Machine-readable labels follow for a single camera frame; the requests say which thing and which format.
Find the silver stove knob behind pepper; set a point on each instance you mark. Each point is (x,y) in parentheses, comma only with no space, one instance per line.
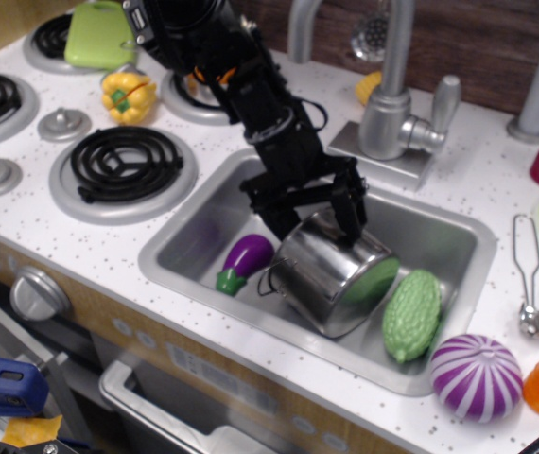
(129,68)

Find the purple striped toy onion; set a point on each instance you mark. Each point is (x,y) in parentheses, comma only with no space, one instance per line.
(477,378)

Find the purple toy eggplant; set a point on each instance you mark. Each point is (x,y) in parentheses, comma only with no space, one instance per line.
(250,254)

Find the yellow tape piece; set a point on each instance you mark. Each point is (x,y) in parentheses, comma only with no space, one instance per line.
(27,431)

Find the metal slotted spoon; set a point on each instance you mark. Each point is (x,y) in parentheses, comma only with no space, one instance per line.
(369,37)

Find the stainless steel pot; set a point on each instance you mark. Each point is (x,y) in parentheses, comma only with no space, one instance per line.
(332,284)

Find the green toy bitter melon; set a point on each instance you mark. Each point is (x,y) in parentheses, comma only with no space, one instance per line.
(412,316)

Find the silver toy faucet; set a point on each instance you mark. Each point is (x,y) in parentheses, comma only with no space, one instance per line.
(391,144)

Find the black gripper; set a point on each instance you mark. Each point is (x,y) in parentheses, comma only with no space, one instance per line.
(293,156)

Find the stainless steel sink basin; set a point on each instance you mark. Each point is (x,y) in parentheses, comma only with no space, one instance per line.
(189,251)

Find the yellow toy corn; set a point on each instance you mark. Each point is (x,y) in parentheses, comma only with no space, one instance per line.
(365,87)

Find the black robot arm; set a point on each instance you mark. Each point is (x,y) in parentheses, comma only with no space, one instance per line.
(210,40)

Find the back right coil burner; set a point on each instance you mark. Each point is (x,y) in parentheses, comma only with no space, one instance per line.
(200,108)

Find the yellow toy bell pepper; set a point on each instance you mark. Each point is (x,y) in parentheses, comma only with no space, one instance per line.
(128,97)

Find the silver stove knob centre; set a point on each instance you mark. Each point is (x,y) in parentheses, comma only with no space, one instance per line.
(64,125)

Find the silver oven door handle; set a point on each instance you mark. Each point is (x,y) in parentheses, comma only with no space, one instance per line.
(113,386)

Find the back left coil burner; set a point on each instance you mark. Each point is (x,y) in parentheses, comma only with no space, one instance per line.
(44,48)

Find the green cutting board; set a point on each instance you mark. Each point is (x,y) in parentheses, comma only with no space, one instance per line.
(99,37)

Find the front black coil burner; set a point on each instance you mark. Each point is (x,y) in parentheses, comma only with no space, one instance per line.
(123,175)

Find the silver front panel knob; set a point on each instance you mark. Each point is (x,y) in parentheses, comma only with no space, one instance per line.
(36,297)

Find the metal pasta server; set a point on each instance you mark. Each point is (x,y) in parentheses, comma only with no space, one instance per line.
(526,261)

